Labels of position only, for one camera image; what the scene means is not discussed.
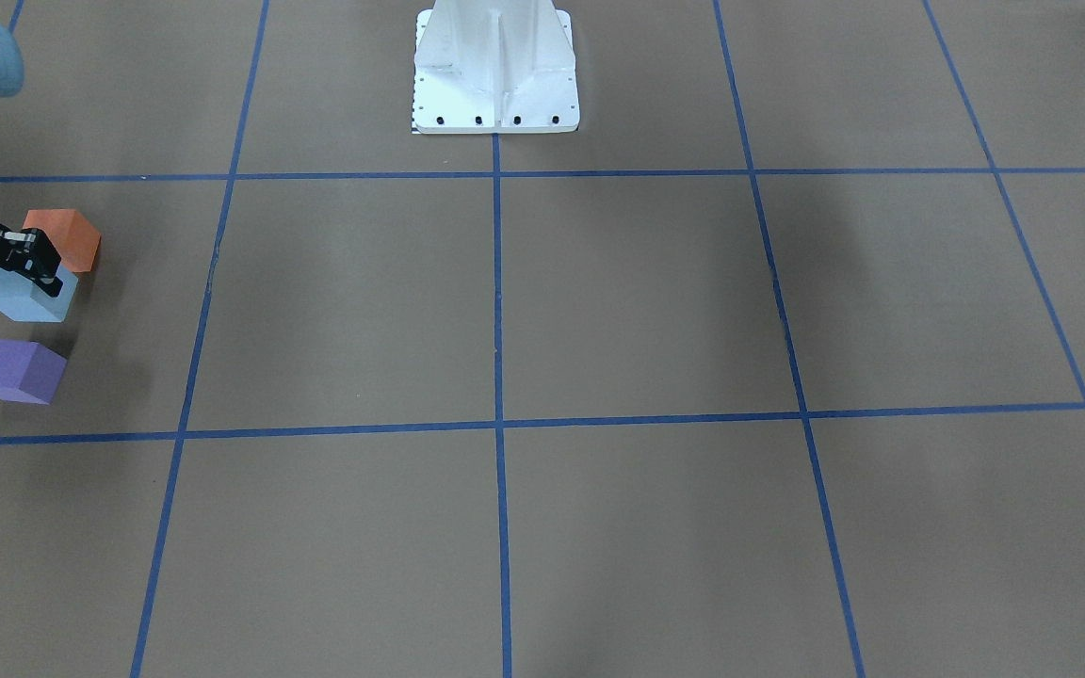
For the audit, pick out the white pedestal column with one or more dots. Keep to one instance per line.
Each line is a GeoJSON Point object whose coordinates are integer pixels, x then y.
{"type": "Point", "coordinates": [494, 68]}

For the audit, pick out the orange foam block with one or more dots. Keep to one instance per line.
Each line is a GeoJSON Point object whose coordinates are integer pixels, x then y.
{"type": "Point", "coordinates": [76, 240]}

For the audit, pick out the light blue foam block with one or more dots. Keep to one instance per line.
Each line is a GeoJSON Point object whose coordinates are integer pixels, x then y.
{"type": "Point", "coordinates": [22, 301]}

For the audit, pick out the purple foam block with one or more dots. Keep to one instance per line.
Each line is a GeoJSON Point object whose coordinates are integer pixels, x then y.
{"type": "Point", "coordinates": [29, 372]}

